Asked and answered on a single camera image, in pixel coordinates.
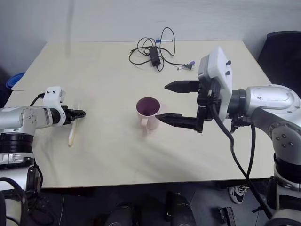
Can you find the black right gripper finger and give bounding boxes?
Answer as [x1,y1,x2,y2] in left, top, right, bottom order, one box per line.
[164,80,201,94]
[155,113,204,134]

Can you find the black white sneaker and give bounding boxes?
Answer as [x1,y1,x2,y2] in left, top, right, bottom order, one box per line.
[228,184,250,204]

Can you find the thin black adapter cable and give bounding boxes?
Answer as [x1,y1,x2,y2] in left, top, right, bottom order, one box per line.
[128,27,189,72]

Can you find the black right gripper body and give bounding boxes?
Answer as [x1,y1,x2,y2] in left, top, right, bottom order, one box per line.
[195,76,227,123]

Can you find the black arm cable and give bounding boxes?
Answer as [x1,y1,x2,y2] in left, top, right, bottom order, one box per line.
[206,84,275,221]
[29,93,46,107]

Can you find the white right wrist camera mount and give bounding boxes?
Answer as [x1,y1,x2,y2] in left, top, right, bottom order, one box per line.
[197,46,234,120]

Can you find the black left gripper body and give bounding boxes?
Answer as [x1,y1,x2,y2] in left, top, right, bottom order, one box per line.
[62,106,75,125]

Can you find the dark rounded shape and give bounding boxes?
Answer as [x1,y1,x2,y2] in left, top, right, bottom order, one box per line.
[104,204,143,226]
[165,191,197,226]

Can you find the cream plastic spoon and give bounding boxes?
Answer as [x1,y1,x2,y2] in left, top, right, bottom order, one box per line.
[67,102,82,147]

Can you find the blue bowl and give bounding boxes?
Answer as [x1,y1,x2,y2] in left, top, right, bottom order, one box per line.
[6,72,25,90]

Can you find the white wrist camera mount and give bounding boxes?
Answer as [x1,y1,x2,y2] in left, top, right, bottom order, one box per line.
[197,46,234,120]
[43,86,67,126]

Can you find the black power adapter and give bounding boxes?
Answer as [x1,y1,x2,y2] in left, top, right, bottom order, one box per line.
[149,47,161,67]

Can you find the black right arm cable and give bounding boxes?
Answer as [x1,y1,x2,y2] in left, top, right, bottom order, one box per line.
[206,84,275,221]

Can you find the pink mug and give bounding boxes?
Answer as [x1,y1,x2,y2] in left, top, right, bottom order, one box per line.
[135,96,163,137]

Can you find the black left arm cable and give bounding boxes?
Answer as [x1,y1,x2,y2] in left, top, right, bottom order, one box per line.
[29,93,46,107]

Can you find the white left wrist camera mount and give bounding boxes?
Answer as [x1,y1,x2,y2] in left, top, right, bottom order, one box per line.
[43,86,67,126]

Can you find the small black box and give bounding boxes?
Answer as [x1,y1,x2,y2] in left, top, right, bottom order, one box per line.
[219,206,236,226]

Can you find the black chair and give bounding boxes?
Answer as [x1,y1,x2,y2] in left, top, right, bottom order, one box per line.
[257,31,301,86]

